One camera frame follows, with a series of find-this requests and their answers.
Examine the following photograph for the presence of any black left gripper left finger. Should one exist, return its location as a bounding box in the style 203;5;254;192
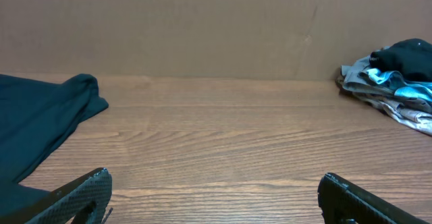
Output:
1;167;112;224

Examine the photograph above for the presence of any black folded garment on pile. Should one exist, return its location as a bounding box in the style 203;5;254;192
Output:
369;38;431;82

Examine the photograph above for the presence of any light blue garment in pile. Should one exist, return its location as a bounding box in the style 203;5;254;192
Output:
366;68;431;103

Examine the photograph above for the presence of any grey garment in pile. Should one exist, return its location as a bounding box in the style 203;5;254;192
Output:
340;56;431;106

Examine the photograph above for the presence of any beige garment in pile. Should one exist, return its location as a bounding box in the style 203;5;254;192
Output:
348;91;431;136

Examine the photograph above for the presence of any dark teal t-shirt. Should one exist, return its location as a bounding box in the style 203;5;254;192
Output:
1;74;109;216

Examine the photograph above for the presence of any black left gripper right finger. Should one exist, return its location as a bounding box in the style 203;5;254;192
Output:
317;173;429;224

